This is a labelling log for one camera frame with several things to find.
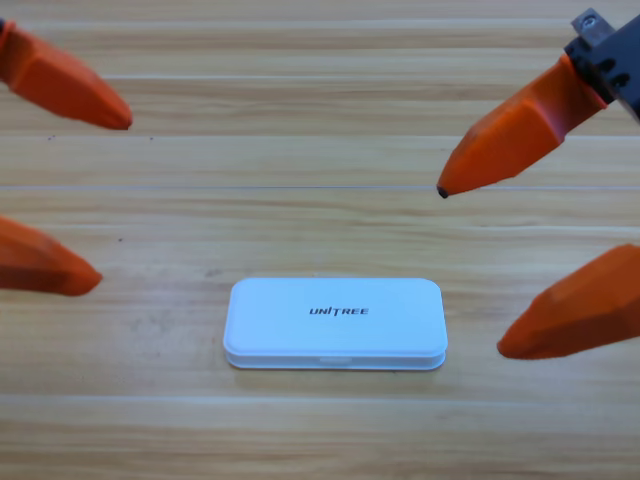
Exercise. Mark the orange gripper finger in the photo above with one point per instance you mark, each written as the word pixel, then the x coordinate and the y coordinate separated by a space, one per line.
pixel 45 265
pixel 65 82
pixel 575 315

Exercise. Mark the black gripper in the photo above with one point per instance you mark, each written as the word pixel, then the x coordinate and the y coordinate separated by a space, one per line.
pixel 620 60

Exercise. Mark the white Unitree pencil case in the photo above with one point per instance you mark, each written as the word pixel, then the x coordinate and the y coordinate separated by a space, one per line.
pixel 335 330

